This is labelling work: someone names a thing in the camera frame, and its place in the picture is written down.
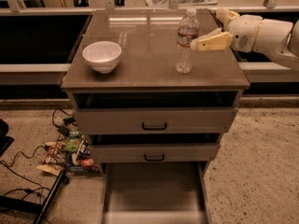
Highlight top grey drawer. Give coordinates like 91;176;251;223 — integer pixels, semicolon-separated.
74;107;237;135

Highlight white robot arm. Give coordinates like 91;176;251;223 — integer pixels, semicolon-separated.
190;8;299;70

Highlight bottom grey drawer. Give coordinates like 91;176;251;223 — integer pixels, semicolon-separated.
100;162;212;224

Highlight clear plastic water bottle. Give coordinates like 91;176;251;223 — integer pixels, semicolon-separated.
175;7;200;74

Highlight grey drawer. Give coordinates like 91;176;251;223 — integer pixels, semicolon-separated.
74;107;237;135
89;143;219;163
100;162;212;224

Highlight white ceramic bowl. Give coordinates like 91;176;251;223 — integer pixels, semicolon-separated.
82;41;122;74

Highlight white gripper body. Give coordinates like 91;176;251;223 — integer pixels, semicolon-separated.
227;15;263;52

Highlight black stand leg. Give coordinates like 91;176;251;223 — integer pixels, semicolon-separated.
0;170;67;224

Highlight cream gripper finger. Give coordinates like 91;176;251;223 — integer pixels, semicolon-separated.
190;28;233;51
216;7;239;24

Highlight pile of snack packages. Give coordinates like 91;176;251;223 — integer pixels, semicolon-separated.
36;131;99;175

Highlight black floor cables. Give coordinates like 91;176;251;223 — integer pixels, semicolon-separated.
0;108;76;224

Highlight grey drawer cabinet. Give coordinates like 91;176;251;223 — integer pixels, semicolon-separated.
60;8;251;175

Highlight middle grey drawer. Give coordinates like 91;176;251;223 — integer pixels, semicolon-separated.
89;143;219;163

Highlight black power adapter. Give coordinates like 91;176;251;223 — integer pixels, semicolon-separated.
57;125;70;136

